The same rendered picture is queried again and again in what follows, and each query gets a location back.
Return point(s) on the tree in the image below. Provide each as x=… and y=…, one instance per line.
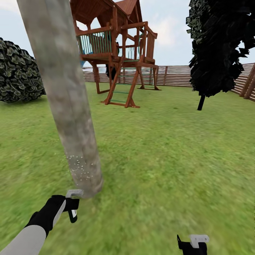
x=113, y=71
x=51, y=32
x=197, y=9
x=216, y=64

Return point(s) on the pesticide atomizer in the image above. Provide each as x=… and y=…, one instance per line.
x=72, y=215

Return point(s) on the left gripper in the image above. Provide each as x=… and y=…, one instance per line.
x=73, y=204

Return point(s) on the bush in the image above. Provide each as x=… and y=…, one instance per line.
x=19, y=75

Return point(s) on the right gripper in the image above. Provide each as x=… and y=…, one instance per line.
x=189, y=250

